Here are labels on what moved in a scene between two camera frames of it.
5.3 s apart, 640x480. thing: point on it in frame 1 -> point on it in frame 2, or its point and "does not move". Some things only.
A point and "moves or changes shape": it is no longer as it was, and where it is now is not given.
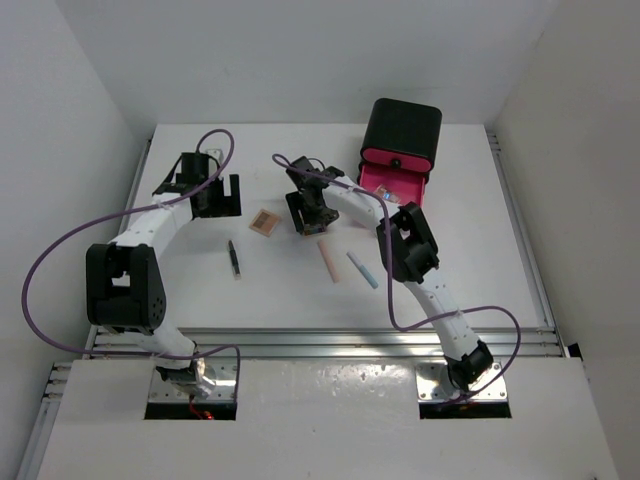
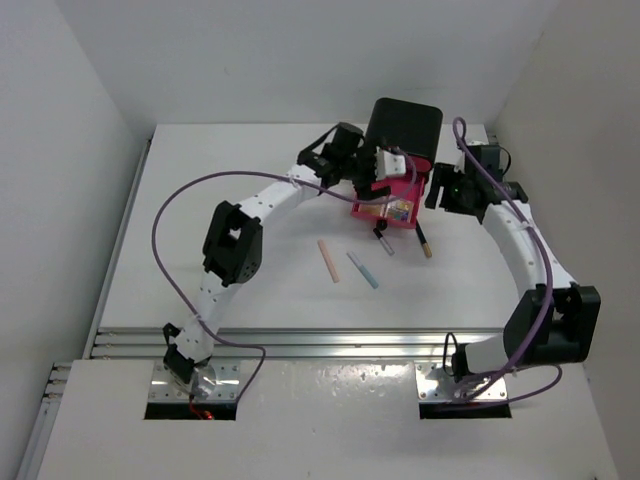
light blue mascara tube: (362, 270) does not move
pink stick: (329, 261) does not move
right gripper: (328, 216) -> (443, 175)
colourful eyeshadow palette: (310, 229) moves or changes shape
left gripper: (225, 205) -> (361, 186)
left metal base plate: (221, 371) does not move
